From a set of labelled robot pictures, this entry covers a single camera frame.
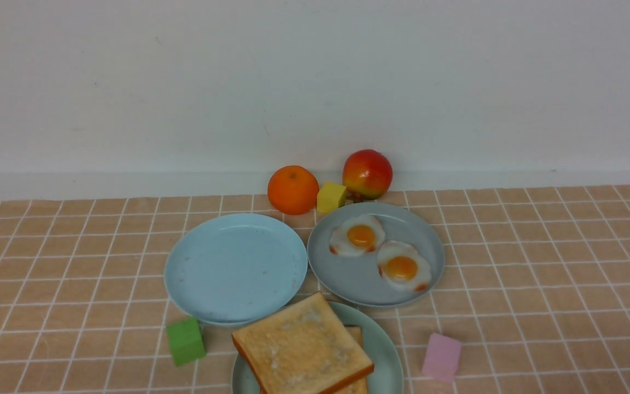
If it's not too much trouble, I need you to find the toast slice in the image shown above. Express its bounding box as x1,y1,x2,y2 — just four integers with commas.
336,325,368,394
232,292,375,393

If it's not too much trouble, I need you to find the right fried egg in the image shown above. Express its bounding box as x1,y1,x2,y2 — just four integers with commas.
377,240,433,293

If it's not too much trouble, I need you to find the light blue plate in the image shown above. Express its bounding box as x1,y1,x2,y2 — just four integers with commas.
164,213,308,327

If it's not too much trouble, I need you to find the yellow cube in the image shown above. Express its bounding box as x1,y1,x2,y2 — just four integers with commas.
317,182,348,214

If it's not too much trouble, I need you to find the back fried egg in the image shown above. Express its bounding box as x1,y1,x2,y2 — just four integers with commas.
329,215,387,258

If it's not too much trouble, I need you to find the grey-blue plate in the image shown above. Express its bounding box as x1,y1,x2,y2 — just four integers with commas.
307,202,445,308

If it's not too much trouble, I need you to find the red yellow apple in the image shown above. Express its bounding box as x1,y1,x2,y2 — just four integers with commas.
342,149,394,202

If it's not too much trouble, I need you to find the pink cube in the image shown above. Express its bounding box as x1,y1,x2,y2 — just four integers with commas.
422,333,463,384

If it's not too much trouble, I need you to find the mint green plate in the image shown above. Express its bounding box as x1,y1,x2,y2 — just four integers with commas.
231,301,405,393

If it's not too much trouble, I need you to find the checkered orange tablecloth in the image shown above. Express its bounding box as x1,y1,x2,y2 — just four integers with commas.
0,185,630,393

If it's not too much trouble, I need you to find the green cube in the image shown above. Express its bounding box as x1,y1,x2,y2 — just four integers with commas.
166,317,207,367

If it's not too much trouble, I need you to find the fried egg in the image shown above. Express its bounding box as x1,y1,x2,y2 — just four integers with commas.
377,240,433,293
329,215,387,258

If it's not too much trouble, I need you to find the orange fruit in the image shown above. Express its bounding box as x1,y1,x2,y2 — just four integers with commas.
267,165,319,216

